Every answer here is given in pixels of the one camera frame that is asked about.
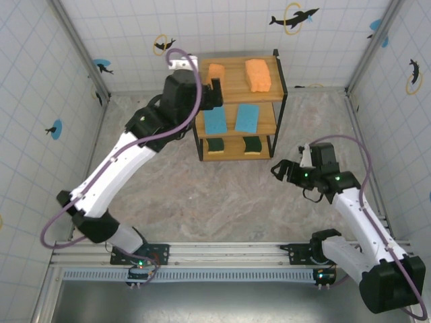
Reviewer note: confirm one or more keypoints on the left circuit board green light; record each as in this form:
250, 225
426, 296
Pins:
141, 267

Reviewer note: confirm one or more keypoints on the circuit board green light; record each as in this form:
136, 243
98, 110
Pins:
141, 267
325, 276

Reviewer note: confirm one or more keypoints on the green and yellow scrub sponge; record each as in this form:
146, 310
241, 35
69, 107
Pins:
252, 144
215, 144

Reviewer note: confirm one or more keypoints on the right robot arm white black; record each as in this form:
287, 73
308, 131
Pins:
357, 218

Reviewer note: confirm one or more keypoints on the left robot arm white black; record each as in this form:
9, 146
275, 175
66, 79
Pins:
114, 175

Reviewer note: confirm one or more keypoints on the aluminium back wall rail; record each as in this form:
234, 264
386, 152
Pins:
134, 90

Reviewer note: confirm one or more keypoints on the blue patch wall sticker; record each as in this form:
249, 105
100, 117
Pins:
385, 41
375, 24

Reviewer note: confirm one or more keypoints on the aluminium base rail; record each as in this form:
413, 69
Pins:
229, 250

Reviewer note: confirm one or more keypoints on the blue rectangular sponge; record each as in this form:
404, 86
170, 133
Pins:
247, 117
217, 122

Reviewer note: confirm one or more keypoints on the wooden three-tier shelf black frame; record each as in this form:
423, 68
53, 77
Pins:
242, 96

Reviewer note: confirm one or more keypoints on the aluminium side rail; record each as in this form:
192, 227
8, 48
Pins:
367, 161
96, 144

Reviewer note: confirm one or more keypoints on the orange porous sponge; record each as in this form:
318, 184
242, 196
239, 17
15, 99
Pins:
216, 70
258, 75

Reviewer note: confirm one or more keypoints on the right circuit board green light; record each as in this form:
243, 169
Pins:
325, 276

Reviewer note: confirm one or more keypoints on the aluminium corner post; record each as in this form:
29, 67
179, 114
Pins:
373, 47
81, 50

